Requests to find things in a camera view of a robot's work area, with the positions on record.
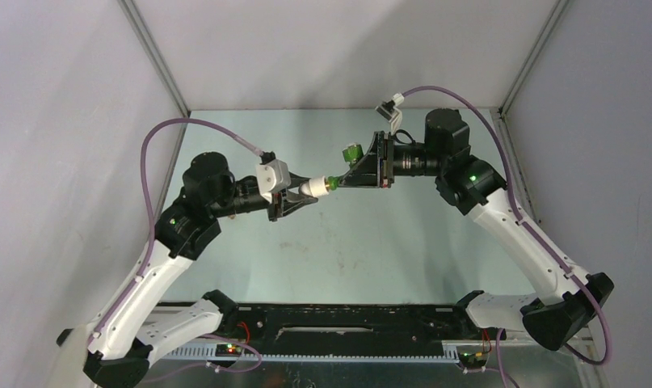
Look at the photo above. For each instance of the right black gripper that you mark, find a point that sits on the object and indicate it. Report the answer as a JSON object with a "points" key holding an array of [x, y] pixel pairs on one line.
{"points": [[367, 172]]}

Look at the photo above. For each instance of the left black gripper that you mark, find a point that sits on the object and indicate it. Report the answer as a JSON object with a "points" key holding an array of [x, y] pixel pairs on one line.
{"points": [[283, 204]]}

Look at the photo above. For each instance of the green plastic faucet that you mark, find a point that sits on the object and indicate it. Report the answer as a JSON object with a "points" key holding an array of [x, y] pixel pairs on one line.
{"points": [[352, 153]]}

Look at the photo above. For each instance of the white elbow fitting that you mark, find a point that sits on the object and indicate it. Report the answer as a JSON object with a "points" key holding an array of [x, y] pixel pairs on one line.
{"points": [[315, 187]]}

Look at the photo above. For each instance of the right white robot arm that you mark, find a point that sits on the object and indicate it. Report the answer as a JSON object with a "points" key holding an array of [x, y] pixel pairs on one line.
{"points": [[565, 296]]}

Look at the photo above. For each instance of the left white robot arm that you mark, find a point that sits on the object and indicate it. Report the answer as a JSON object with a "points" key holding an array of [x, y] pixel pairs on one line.
{"points": [[117, 348]]}

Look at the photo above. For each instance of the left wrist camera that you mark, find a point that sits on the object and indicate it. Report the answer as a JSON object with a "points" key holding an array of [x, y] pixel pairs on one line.
{"points": [[272, 176]]}

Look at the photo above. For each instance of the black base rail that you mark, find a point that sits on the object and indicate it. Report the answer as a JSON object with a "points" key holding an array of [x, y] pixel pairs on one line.
{"points": [[352, 329]]}

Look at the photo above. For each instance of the grey cable duct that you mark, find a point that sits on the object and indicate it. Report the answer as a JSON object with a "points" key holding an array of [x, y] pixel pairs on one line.
{"points": [[216, 352]]}

